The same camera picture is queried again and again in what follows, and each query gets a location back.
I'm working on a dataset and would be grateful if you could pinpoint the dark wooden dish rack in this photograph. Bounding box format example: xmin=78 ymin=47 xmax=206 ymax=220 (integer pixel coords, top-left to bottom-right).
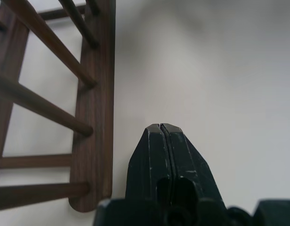
xmin=0 ymin=0 xmax=116 ymax=213

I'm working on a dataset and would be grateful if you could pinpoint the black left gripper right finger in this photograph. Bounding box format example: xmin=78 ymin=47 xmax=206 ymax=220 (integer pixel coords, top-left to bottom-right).
xmin=160 ymin=123 xmax=227 ymax=210

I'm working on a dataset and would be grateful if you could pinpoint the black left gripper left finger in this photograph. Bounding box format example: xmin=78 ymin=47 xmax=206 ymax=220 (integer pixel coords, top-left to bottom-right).
xmin=125 ymin=124 xmax=172 ymax=203

